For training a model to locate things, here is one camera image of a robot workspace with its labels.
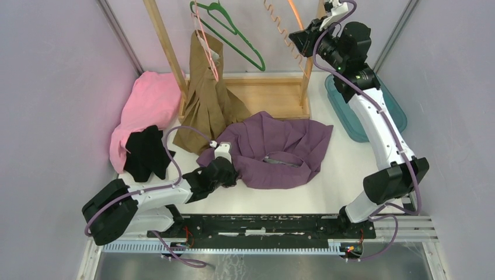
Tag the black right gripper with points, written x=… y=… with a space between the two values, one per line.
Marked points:
x=304 y=39

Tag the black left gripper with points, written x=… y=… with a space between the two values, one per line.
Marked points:
x=232 y=179

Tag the orange wavy hanger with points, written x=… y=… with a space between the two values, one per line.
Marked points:
x=277 y=20

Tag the purple garment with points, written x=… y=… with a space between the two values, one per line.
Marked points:
x=273 y=154

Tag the tan brown pleated skirt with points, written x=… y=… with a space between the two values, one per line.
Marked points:
x=210 y=106

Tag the pink thin hanger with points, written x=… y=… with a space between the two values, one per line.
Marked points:
x=211 y=56

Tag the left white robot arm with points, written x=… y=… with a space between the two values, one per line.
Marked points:
x=119 y=208

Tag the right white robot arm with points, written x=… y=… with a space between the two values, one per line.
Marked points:
x=396 y=183

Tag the wooden clothes rack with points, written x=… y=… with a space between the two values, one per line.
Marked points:
x=284 y=97

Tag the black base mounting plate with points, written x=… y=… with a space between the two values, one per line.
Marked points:
x=292 y=231

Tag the black garment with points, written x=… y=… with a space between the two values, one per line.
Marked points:
x=146 y=155

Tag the teal plastic bin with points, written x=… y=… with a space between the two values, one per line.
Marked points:
x=350 y=121

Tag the pink garment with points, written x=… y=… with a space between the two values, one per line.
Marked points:
x=154 y=100

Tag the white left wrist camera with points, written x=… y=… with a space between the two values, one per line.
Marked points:
x=222 y=150

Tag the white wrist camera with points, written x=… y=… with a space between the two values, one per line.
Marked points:
x=335 y=12
x=222 y=150

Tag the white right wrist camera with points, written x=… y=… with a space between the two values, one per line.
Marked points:
x=335 y=12

